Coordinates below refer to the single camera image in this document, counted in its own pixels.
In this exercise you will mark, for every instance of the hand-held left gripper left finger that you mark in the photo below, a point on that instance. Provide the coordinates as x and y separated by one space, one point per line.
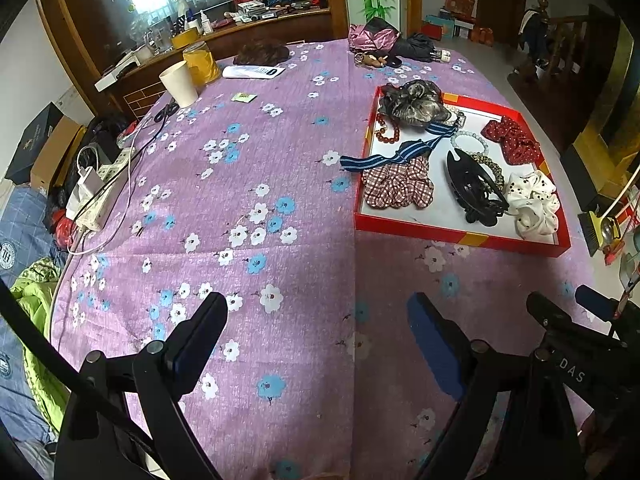
195 347

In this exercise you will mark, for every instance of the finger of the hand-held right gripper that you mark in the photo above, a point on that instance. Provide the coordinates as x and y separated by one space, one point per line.
575 330
595 302

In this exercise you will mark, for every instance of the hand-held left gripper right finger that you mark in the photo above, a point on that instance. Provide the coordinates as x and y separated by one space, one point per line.
437 355

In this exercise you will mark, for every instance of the white dotted scrunchie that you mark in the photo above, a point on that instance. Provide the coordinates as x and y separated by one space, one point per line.
532 205

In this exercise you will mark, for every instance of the red tray with white inside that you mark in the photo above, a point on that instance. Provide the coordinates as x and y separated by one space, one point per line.
440 215

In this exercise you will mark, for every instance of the black hair claw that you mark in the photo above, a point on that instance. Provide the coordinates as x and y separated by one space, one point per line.
470 185

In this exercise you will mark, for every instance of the plaid scrunchie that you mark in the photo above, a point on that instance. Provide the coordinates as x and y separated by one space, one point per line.
395 185

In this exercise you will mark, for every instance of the red patterned scrunchie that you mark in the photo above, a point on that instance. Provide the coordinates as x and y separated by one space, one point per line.
515 140

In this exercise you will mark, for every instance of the blue striped hair band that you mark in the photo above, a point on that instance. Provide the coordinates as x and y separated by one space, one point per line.
380 160

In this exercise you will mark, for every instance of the grey scrunchie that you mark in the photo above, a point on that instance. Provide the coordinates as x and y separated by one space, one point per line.
410 107

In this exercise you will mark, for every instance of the yellow broom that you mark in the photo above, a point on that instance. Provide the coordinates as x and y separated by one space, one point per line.
597 227

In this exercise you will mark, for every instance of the green cloth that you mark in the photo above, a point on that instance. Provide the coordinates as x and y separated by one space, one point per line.
37 300

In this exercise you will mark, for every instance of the white power strip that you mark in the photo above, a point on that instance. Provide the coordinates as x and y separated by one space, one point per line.
100 205

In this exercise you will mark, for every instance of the red plastic bag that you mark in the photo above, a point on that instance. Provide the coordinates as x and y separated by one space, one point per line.
64 230

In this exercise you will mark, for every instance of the black and gold cabinet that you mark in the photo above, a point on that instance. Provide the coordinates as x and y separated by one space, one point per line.
600 125

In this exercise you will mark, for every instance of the white charger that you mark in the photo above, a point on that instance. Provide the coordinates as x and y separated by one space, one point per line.
85 185

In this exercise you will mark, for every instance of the purple floral blanket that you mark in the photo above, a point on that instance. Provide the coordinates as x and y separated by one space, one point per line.
275 160

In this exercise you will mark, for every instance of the blue bedding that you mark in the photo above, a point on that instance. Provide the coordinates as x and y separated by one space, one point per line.
15 250

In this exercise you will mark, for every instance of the black bag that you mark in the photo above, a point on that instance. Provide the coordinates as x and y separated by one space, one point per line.
102 132

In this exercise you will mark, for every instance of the cardboard box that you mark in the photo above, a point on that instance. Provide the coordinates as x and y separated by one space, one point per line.
57 152

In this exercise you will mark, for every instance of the small green packet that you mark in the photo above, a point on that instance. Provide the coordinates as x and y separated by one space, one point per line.
243 97

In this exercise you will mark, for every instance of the wooden staircase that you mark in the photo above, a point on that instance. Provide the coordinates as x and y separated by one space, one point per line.
565 45

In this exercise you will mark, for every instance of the black box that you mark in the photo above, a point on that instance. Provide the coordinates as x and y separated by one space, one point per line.
32 142

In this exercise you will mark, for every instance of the paper cup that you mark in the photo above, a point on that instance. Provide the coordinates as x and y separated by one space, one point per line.
180 85

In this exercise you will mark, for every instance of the white packet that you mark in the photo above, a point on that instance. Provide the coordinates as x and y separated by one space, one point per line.
245 72

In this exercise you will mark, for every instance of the dark jacket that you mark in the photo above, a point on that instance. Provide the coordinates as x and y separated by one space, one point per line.
532 30

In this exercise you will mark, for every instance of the yellow tape roll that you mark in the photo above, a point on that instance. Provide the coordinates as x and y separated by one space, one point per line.
202 65

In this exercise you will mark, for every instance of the white box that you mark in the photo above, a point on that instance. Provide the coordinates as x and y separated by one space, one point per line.
117 69

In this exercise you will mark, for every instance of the brown wig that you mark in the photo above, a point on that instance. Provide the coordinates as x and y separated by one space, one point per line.
262 55

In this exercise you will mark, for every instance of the small tape roll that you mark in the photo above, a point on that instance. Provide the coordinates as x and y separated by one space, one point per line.
185 40

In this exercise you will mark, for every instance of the black umbrella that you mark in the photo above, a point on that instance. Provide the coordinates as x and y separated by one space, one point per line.
417 47

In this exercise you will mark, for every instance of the pink umbrella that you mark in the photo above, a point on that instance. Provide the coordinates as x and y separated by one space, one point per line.
372 39

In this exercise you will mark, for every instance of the white plastic bottle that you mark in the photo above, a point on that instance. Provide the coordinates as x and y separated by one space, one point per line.
205 24

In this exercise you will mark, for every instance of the pile of gift boxes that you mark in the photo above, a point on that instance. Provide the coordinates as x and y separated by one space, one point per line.
460 2

